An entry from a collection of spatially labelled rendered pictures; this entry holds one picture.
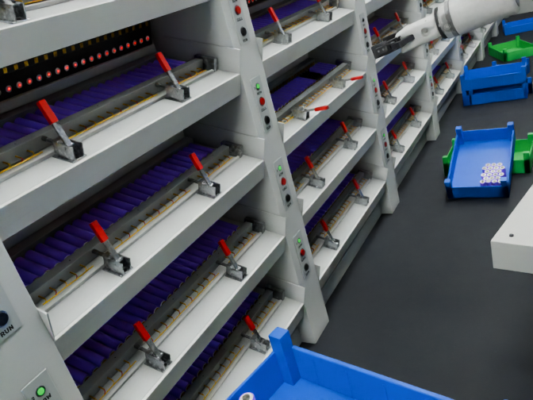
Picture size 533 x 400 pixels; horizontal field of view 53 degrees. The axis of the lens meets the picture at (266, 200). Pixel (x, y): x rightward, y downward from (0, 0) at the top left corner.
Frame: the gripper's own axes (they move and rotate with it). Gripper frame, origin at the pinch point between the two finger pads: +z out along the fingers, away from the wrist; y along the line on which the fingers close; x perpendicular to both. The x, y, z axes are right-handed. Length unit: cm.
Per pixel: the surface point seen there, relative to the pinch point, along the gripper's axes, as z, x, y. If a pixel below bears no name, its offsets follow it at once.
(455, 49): 26, -35, 170
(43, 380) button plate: 20, -12, -104
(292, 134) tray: 19.4, -8.5, -24.6
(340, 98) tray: 19.8, -9.8, 7.7
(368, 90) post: 20.9, -14.7, 30.4
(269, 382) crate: -5, -23, -92
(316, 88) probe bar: 22.9, -3.9, 2.2
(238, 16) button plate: 12.7, 20.6, -35.2
